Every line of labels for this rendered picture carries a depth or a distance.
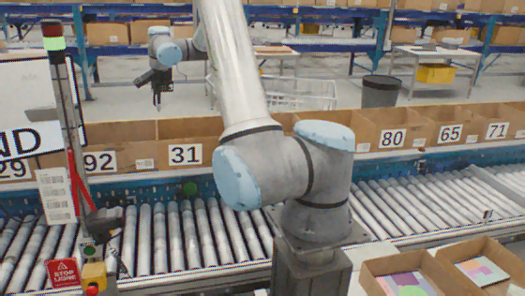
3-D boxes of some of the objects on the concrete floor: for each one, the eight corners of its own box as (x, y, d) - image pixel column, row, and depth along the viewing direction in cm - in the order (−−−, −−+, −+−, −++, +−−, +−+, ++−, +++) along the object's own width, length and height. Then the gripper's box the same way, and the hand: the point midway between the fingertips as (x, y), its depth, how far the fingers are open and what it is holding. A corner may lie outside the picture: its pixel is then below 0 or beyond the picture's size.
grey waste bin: (400, 131, 486) (410, 83, 459) (366, 133, 475) (373, 84, 448) (382, 118, 530) (389, 74, 503) (350, 119, 519) (355, 74, 493)
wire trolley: (325, 173, 372) (337, 71, 329) (326, 203, 321) (341, 88, 279) (220, 163, 383) (219, 63, 341) (205, 191, 333) (202, 78, 290)
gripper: (175, 70, 157) (174, 113, 169) (166, 59, 165) (166, 101, 177) (156, 72, 153) (157, 116, 165) (147, 61, 161) (148, 104, 173)
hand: (156, 107), depth 169 cm, fingers open, 5 cm apart
